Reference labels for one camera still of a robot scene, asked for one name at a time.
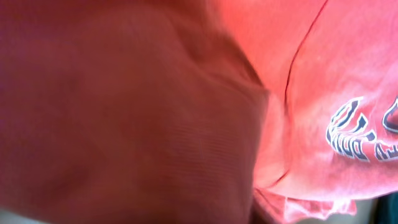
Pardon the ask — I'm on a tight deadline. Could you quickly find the dark blue garment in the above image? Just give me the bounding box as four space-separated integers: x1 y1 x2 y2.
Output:
374 192 398 224

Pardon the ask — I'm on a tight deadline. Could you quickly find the orange printed t-shirt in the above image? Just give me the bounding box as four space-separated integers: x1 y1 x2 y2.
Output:
1 0 397 223

